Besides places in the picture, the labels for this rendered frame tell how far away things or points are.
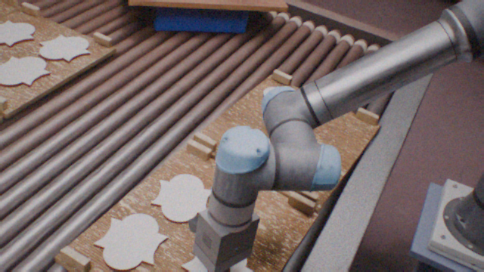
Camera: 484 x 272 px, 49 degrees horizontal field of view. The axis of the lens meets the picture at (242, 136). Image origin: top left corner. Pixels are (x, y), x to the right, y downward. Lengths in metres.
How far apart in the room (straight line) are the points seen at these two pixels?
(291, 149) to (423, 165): 2.26
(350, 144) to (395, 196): 1.40
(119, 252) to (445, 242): 0.71
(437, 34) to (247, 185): 0.39
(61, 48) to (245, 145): 0.90
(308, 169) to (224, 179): 0.13
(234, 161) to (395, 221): 1.92
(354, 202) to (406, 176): 1.67
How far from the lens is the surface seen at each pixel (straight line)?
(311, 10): 1.99
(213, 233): 0.87
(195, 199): 1.11
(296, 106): 0.90
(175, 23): 1.73
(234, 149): 0.76
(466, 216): 1.31
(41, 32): 1.67
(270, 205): 1.14
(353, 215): 1.22
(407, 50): 0.90
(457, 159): 3.20
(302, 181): 0.81
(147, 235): 1.04
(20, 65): 1.50
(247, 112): 1.39
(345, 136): 1.40
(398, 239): 2.56
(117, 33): 1.71
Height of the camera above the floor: 1.74
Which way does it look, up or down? 38 degrees down
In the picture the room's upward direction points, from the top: 11 degrees clockwise
